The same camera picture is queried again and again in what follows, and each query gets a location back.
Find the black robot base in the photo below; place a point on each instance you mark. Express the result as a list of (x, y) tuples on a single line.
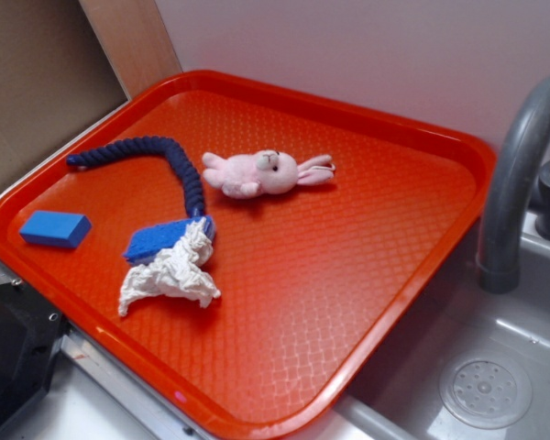
[(31, 329)]

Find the blue rectangular block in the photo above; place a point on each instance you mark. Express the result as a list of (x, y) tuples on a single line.
[(55, 229)]

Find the orange plastic tray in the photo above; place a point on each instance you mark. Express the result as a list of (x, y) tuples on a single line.
[(311, 281)]

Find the pink plush bunny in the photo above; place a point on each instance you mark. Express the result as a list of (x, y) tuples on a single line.
[(271, 172)]

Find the crumpled white paper towel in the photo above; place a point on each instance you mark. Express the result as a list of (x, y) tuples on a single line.
[(175, 272)]

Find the blue sponge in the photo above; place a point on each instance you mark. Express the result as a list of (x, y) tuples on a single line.
[(147, 242)]

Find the grey curved faucet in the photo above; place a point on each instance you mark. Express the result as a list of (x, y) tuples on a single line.
[(522, 174)]

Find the grey sink basin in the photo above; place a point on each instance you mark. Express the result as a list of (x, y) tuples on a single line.
[(396, 396)]

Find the round sink drain cover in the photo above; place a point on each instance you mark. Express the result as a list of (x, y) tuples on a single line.
[(485, 390)]

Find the brown cardboard panel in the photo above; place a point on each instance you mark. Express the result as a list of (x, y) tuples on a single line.
[(55, 81)]

